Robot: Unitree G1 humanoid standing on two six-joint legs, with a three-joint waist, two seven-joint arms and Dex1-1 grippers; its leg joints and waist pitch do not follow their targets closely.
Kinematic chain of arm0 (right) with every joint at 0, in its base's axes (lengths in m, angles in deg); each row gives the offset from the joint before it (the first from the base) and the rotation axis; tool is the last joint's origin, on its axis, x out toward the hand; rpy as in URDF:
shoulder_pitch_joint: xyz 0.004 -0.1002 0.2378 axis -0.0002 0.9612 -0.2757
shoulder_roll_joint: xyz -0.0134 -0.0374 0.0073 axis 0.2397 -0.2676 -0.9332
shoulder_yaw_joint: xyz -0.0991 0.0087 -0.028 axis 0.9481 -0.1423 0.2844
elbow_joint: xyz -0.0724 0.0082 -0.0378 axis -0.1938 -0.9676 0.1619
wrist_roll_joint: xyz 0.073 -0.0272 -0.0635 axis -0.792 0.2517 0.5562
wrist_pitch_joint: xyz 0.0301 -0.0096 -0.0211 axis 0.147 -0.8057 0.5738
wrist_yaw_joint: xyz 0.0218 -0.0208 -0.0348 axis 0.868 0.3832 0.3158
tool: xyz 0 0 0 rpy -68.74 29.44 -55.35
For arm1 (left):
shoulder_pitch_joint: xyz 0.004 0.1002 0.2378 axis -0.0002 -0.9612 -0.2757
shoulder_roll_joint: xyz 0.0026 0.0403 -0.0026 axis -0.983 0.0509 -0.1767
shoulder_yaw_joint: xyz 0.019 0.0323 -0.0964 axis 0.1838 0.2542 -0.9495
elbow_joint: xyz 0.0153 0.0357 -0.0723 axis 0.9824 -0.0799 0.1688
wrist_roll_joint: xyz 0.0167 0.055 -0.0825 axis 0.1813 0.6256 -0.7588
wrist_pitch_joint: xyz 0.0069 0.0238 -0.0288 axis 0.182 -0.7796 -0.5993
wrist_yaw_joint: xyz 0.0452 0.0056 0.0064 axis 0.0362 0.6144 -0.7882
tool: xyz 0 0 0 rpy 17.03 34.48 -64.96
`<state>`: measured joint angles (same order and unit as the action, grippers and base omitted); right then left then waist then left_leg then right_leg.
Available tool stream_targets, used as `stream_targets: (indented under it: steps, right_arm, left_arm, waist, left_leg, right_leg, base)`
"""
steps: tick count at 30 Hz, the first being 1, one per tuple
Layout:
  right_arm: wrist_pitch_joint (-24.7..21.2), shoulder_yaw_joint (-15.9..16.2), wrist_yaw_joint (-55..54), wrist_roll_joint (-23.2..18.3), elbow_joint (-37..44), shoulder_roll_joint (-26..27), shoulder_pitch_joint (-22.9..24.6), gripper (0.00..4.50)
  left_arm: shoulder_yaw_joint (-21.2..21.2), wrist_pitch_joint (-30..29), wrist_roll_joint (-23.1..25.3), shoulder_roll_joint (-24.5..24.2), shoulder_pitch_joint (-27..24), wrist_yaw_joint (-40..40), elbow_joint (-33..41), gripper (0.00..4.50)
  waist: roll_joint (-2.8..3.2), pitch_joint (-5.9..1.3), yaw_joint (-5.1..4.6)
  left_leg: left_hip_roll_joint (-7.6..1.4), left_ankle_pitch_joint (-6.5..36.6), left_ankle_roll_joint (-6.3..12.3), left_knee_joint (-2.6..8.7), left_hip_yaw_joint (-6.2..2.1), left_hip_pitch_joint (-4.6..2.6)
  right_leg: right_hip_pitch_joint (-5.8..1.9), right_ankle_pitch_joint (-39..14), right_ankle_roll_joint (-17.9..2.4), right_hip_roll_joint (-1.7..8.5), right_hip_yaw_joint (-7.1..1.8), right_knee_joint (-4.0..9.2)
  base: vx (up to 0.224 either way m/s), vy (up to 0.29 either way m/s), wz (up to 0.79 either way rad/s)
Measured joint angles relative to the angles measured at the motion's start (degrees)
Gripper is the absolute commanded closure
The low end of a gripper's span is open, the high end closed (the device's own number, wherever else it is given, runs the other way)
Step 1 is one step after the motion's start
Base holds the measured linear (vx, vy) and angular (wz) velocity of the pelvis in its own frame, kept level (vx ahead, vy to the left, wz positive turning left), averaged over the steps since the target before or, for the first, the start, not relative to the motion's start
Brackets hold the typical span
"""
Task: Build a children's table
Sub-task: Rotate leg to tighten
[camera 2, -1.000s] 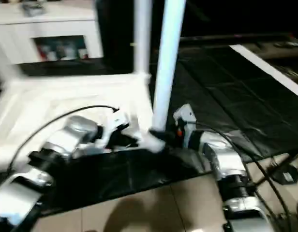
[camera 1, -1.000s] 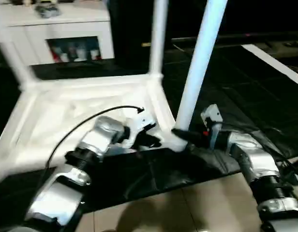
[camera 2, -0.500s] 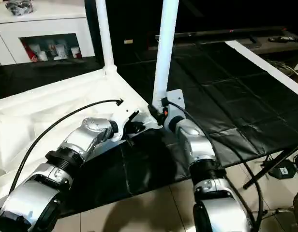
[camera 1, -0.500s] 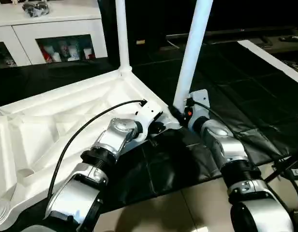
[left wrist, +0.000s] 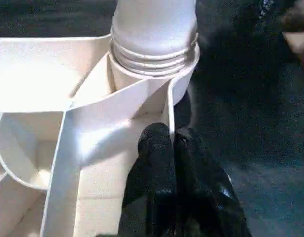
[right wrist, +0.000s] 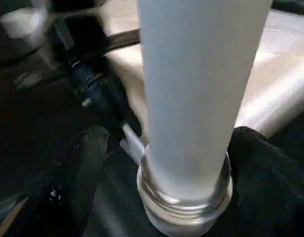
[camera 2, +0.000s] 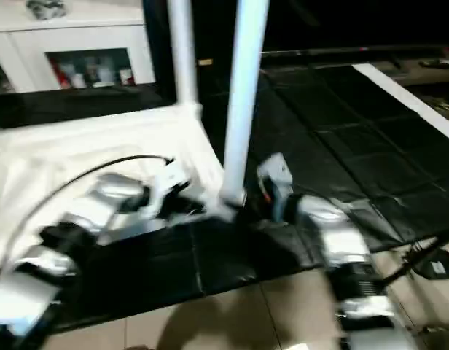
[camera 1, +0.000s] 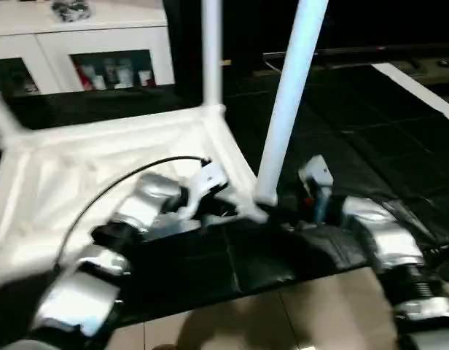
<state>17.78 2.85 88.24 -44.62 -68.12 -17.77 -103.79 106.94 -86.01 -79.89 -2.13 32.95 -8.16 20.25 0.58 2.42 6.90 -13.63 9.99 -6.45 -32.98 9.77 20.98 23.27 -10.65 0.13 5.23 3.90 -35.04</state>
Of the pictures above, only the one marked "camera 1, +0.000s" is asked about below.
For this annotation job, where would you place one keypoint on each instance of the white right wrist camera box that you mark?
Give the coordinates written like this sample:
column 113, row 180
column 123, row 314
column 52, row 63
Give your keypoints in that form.
column 316, row 186

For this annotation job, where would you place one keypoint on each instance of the white plastic table leg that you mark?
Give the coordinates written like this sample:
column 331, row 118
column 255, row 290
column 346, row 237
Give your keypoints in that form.
column 212, row 58
column 294, row 87
column 7, row 120

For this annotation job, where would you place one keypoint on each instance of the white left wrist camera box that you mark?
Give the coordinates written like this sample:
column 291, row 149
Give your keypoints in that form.
column 202, row 188

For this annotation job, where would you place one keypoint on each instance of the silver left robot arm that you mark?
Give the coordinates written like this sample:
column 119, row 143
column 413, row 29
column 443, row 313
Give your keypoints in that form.
column 115, row 248

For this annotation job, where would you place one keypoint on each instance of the white glass-door cabinet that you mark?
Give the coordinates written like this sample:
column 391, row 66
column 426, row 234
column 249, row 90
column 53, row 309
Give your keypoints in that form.
column 79, row 36

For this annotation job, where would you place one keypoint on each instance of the crumpled silver object on cabinet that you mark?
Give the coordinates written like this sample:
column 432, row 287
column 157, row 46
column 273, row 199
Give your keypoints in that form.
column 71, row 9

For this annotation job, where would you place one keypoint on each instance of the black work mat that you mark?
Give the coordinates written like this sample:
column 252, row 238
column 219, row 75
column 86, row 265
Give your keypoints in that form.
column 341, row 131

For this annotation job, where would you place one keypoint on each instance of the white plastic table top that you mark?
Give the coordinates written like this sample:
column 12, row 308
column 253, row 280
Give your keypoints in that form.
column 100, row 160

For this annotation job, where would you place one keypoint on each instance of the small yellow label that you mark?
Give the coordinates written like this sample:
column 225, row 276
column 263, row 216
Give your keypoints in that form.
column 226, row 63

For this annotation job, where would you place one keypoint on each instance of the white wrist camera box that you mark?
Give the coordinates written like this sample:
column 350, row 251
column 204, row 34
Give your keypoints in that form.
column 316, row 186
column 202, row 188

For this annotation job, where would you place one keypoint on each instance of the black metal bar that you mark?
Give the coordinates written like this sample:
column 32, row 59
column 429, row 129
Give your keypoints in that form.
column 370, row 52

